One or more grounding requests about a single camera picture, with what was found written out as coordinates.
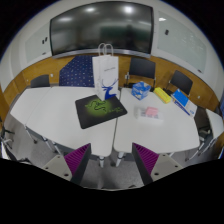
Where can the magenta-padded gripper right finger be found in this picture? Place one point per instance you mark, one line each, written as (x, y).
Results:
(146, 157)

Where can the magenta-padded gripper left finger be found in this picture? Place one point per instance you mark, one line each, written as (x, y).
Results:
(77, 156)

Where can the black green-print mouse pad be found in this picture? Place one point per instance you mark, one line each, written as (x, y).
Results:
(100, 115)

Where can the yellow box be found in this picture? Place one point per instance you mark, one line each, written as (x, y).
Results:
(162, 95)

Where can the blue tissue box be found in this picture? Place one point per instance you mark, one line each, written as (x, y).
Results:
(140, 90)

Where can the blue white paper pack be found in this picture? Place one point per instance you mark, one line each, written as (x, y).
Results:
(181, 99)

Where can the white side table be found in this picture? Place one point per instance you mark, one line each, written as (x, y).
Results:
(216, 121)

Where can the white blue-deer paper bag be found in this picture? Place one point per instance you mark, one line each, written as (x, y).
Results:
(105, 73)

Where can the group of black chairs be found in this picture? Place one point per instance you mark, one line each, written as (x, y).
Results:
(142, 68)

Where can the small glass whiteboard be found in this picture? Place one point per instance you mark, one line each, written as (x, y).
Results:
(36, 43)

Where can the large glass whiteboard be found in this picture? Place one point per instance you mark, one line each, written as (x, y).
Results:
(181, 41)

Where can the large dark wall screen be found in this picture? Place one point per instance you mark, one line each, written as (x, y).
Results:
(100, 28)

